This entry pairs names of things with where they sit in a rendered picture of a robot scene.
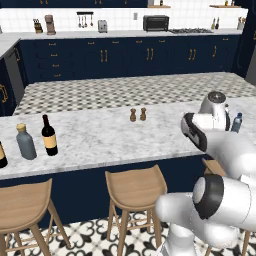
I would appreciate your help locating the pot with tools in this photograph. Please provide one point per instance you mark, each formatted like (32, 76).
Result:
(241, 24)

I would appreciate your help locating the black gas hob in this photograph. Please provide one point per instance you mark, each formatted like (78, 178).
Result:
(190, 31)

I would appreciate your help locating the brown wooden shaker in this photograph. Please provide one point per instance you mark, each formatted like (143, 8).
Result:
(143, 114)
(133, 116)

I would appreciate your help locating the navy side cupboard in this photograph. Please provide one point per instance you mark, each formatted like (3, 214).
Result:
(5, 90)

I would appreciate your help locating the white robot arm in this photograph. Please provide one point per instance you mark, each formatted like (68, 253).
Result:
(230, 200)

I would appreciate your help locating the brown coffee machine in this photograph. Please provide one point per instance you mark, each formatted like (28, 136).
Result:
(50, 25)

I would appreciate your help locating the silver toaster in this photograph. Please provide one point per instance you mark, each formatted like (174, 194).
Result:
(102, 26)

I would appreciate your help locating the blue plastic water bottle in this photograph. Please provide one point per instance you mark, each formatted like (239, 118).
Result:
(237, 123)

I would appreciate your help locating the navy base cupboard run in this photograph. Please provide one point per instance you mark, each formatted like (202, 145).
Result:
(126, 56)

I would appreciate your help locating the knife block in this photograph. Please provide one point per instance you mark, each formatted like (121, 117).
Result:
(37, 26)

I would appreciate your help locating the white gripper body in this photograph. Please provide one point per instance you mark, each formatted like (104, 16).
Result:
(212, 121)

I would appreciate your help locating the wall socket plate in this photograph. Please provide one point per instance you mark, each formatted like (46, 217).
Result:
(135, 16)

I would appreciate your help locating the navy wall cupboard run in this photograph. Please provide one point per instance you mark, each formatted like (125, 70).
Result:
(73, 3)

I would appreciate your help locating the black toaster oven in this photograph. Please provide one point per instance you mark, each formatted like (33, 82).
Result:
(156, 23)

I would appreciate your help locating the rail with hanging tools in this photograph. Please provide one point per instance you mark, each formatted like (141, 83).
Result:
(84, 19)

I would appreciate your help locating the grey dishwasher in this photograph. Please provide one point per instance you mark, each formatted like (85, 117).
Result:
(14, 75)

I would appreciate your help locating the dark wine bottle tan label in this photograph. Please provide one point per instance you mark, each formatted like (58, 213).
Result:
(49, 140)

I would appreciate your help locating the dark bottle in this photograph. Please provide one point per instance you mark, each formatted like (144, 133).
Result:
(217, 23)

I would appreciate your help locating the navy kitchen island base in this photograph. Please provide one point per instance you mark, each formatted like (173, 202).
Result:
(83, 193)

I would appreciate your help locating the grey bottle tan cap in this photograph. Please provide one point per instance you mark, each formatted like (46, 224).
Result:
(26, 145)

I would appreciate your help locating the green bottle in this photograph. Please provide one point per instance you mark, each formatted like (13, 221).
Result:
(213, 24)

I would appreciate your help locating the wooden wall shelf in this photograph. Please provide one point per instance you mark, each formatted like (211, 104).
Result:
(159, 6)
(225, 6)

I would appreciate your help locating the navy tall fridge cabinet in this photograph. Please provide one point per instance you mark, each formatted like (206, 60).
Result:
(248, 43)

